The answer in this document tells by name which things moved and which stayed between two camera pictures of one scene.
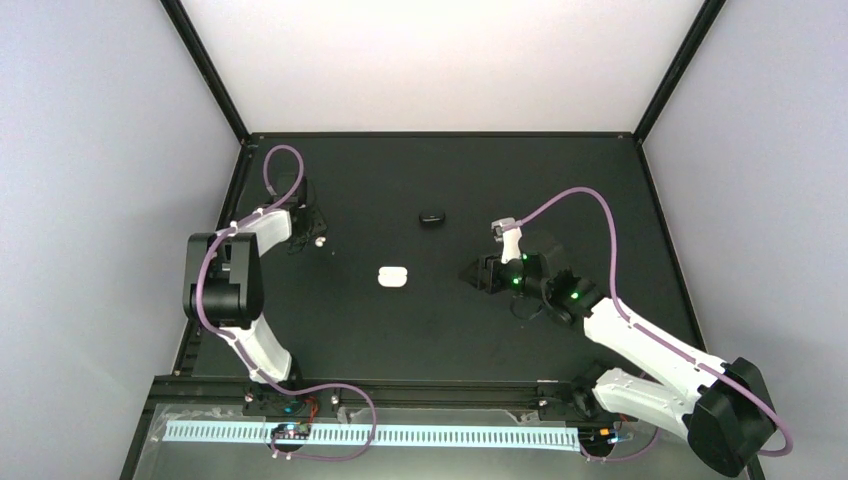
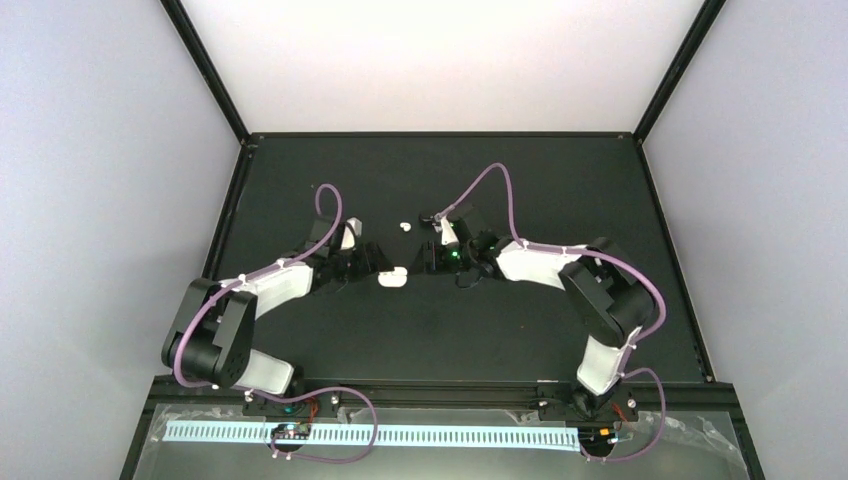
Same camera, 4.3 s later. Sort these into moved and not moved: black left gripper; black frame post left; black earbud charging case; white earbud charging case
Moved: black left gripper
Not moved: black earbud charging case; black frame post left; white earbud charging case
